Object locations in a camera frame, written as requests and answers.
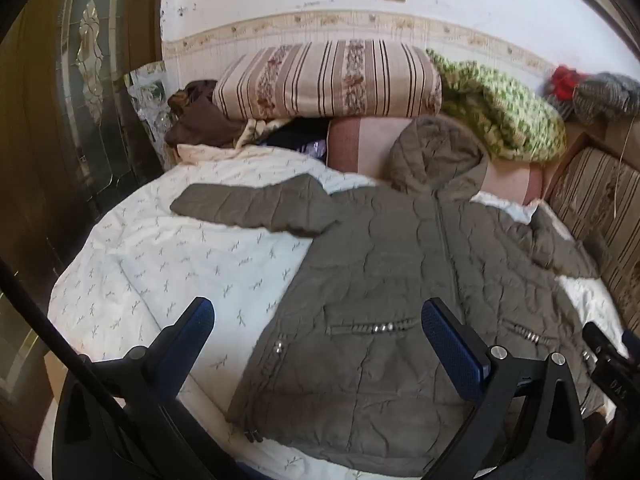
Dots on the cream patterned cloth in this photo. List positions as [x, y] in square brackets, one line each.
[260, 132]

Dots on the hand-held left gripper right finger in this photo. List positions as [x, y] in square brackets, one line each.
[447, 345]

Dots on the olive quilted hooded jacket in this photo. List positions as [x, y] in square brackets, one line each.
[390, 270]

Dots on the striped floral pillow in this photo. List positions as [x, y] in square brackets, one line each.
[325, 80]

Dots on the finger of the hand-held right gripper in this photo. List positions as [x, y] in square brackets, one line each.
[632, 344]
[595, 337]

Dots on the pink striped pillow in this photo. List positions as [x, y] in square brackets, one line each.
[365, 145]

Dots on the white leaf print bed sheet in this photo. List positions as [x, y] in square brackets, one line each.
[175, 260]

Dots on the brown striped sofa cushion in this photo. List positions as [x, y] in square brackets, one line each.
[600, 210]

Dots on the clear plastic bag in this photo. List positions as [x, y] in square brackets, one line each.
[150, 95]

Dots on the green white crocheted blanket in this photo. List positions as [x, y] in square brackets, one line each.
[500, 110]

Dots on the brown cloth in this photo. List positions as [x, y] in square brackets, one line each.
[200, 120]

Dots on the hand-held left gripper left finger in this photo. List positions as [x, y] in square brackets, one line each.
[196, 324]

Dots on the red knitted cloth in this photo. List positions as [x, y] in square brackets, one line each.
[567, 82]

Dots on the dark wooden glass door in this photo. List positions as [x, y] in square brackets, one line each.
[60, 135]

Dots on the dark cloth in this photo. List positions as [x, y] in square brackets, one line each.
[295, 142]

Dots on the grey knitted cloth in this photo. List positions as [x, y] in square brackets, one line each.
[605, 95]

